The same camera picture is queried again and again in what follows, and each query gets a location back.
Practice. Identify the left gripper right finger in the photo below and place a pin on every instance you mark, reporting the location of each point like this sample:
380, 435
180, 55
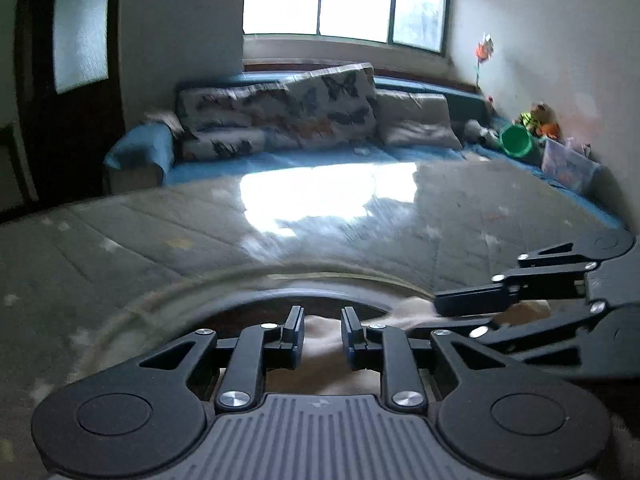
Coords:
353, 339

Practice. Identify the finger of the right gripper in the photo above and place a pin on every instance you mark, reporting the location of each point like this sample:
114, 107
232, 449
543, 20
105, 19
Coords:
425, 332
467, 301

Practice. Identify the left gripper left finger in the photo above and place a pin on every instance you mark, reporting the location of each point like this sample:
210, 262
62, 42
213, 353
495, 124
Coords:
292, 338

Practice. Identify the clear plastic storage box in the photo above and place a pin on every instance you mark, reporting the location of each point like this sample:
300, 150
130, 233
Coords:
571, 169

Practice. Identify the green plastic bucket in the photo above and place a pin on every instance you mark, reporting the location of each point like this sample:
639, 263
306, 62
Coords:
516, 141

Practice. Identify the plush toy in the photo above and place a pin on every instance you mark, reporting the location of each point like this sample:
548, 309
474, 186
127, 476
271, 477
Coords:
538, 121

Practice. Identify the beige cushion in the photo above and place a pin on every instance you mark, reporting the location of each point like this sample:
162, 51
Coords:
415, 119

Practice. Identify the butterfly pillow long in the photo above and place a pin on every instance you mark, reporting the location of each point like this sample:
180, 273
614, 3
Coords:
226, 123

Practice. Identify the grey quilted table cover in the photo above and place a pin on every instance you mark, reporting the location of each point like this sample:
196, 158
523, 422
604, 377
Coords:
88, 285

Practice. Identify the blue sofa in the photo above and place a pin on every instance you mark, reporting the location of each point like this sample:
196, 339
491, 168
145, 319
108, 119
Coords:
370, 149

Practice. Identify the butterfly pillow upright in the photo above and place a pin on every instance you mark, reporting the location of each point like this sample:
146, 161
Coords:
333, 106

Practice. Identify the blue towel on armrest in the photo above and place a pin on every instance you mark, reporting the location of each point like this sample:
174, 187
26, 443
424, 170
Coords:
142, 158

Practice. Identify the colourful pinwheel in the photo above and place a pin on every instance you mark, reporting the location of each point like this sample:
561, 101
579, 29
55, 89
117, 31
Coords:
483, 52

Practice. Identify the dark wooden door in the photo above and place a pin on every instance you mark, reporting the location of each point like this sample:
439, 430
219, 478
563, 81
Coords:
66, 65

